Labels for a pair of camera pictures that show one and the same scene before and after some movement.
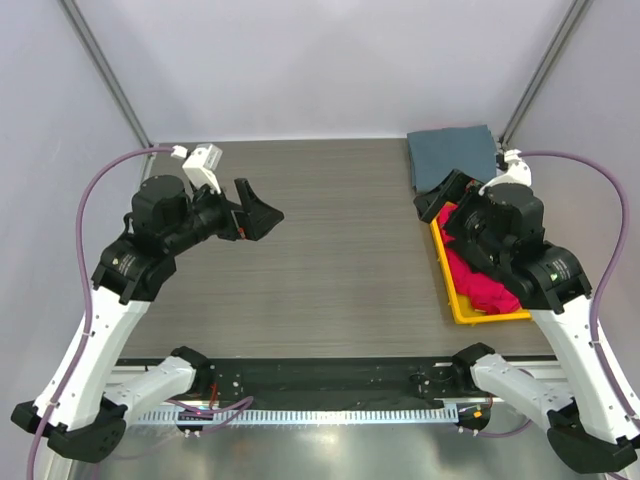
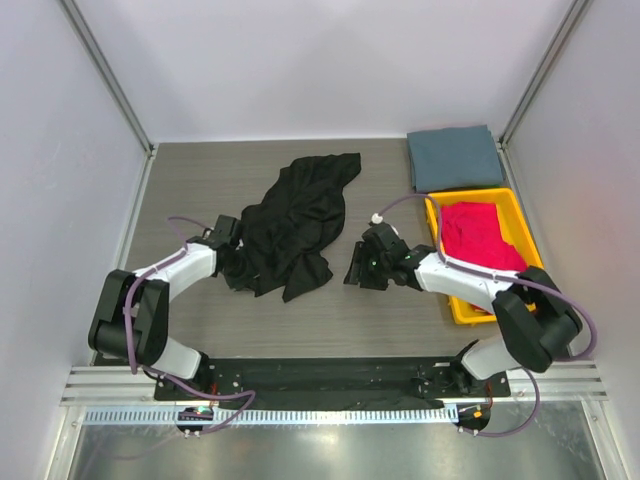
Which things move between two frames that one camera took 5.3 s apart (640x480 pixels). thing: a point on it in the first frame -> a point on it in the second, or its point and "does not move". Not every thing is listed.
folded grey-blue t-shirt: (435, 153) does not move
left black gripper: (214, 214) -> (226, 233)
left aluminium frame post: (88, 37) does not move
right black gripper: (430, 202) -> (358, 271)
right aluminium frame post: (572, 19) does not move
